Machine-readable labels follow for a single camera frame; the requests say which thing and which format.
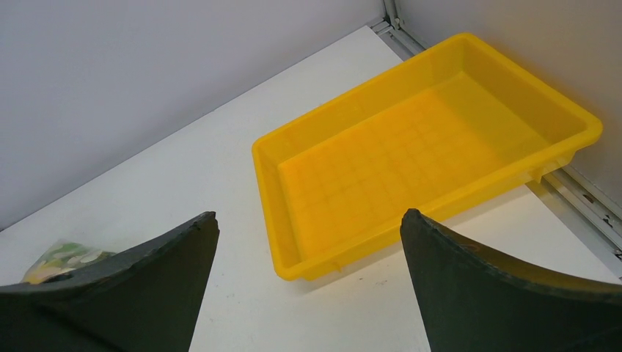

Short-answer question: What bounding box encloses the clear zip top bag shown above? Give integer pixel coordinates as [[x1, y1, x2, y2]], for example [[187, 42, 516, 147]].
[[21, 240, 116, 285]]

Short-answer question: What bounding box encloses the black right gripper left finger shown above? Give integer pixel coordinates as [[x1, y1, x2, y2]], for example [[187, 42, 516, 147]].
[[1, 212, 219, 351]]

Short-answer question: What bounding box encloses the yellow plastic tray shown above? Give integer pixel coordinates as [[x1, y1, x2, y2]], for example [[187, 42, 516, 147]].
[[252, 33, 603, 281]]

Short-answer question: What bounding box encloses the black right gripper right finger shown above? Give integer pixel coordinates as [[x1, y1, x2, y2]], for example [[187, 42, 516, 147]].
[[400, 209, 621, 351]]

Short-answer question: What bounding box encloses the aluminium frame rail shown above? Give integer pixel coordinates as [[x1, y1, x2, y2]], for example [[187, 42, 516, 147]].
[[370, 1, 621, 277]]

